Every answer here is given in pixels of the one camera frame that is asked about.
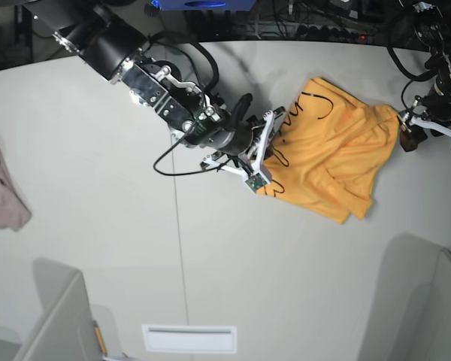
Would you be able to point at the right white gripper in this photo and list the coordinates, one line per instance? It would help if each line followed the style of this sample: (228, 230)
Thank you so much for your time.
(245, 150)

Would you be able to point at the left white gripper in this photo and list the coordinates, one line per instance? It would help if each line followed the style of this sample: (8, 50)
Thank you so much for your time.
(427, 114)

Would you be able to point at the orange yellow T-shirt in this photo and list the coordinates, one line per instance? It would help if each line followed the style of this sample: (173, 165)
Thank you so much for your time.
(329, 150)

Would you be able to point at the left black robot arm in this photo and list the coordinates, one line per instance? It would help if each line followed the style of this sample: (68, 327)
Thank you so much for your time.
(432, 27)

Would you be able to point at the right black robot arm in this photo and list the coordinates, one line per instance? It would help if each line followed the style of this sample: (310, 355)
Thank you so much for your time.
(196, 116)

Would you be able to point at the white table slot plate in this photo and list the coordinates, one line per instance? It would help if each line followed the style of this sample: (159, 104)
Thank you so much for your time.
(191, 339)

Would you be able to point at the purple blue device box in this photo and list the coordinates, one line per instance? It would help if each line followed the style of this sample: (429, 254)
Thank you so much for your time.
(212, 5)

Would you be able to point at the orange tool in bin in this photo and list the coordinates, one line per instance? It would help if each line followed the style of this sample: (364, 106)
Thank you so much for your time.
(100, 340)

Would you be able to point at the pink grey cloth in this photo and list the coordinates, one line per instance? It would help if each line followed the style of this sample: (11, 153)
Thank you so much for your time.
(14, 214)

